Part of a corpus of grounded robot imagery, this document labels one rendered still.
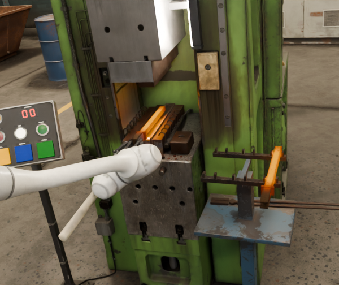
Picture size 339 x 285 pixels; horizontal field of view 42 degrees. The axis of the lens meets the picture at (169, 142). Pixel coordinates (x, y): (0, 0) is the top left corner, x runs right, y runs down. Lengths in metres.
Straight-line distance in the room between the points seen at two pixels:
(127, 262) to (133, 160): 1.32
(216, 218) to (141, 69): 0.73
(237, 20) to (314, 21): 5.19
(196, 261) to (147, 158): 0.93
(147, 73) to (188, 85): 0.53
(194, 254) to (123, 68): 0.99
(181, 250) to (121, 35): 1.10
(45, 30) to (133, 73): 4.69
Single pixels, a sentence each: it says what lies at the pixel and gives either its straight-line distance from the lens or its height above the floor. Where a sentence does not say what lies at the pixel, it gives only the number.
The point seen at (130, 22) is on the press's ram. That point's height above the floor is 1.53.
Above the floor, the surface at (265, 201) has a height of 0.97.
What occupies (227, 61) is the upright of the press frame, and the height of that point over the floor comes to 1.31.
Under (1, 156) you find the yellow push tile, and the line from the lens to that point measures 2.15.
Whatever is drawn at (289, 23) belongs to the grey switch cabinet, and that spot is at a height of 0.32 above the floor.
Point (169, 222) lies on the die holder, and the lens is 2.19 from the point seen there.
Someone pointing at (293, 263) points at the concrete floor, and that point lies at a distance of 2.79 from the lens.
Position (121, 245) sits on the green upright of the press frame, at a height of 0.21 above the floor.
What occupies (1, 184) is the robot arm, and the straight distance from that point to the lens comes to 1.30.
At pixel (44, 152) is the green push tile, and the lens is 2.10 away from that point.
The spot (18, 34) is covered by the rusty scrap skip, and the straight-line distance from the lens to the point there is 8.73.
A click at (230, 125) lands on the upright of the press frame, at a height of 1.00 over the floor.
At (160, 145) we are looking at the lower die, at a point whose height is 0.96.
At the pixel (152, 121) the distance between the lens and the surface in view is 2.09.
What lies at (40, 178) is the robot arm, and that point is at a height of 1.22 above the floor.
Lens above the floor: 1.87
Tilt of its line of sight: 26 degrees down
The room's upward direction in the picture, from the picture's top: 7 degrees counter-clockwise
